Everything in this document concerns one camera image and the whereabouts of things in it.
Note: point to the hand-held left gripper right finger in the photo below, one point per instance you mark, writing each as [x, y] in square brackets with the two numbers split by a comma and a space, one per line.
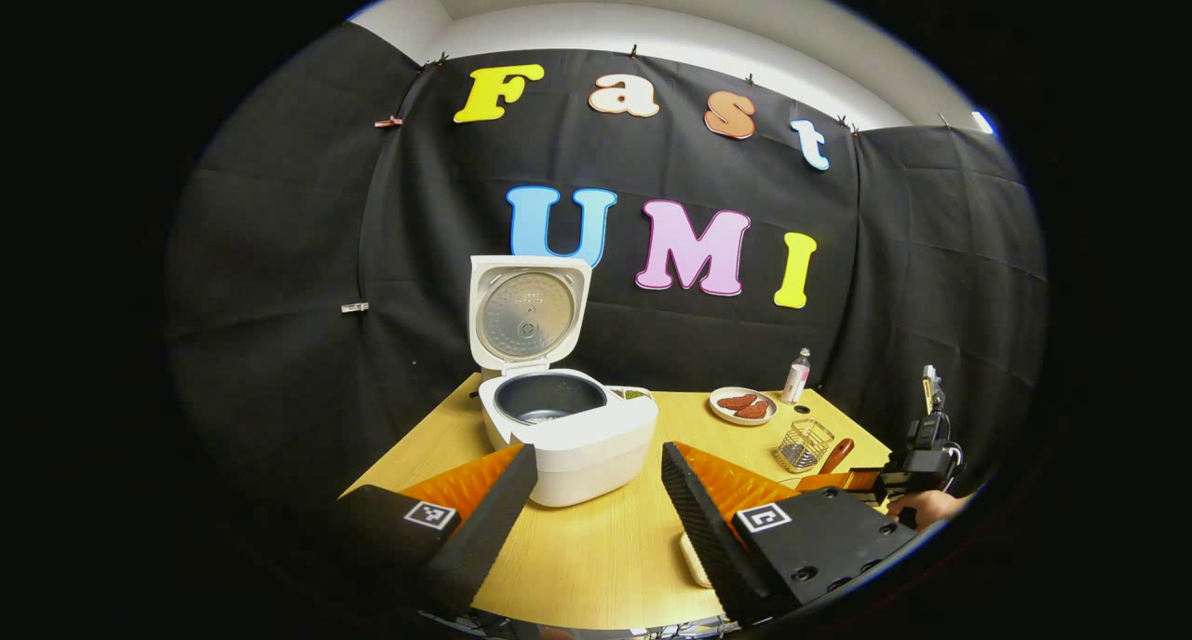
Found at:
[708, 537]

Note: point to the white round plate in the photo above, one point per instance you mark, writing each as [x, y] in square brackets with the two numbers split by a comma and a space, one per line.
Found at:
[719, 407]

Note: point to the white divided bean dish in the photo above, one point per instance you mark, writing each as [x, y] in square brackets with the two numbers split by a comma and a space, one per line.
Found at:
[631, 394]

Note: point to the clear rice container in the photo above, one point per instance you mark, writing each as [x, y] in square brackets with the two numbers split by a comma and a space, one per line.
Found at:
[694, 561]

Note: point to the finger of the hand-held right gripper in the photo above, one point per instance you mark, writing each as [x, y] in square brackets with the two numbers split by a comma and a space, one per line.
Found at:
[843, 482]

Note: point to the small clear bottle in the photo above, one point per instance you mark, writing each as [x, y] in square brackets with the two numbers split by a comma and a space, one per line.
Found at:
[796, 379]

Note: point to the wooden spoon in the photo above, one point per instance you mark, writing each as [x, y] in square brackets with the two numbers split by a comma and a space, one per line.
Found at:
[838, 454]

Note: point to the black backdrop cloth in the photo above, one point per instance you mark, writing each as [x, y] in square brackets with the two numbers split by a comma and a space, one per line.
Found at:
[279, 249]

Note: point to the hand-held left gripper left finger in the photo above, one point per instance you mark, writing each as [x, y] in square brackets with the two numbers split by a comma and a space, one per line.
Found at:
[484, 547]

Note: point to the white rice cooker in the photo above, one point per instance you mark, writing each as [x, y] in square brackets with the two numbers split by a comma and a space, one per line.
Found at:
[596, 435]

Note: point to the pink cloth clip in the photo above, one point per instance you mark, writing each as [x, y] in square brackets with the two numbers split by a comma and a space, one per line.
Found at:
[388, 122]

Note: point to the brown meat piece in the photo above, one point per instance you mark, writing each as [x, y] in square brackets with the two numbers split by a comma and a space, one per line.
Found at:
[736, 401]
[752, 411]

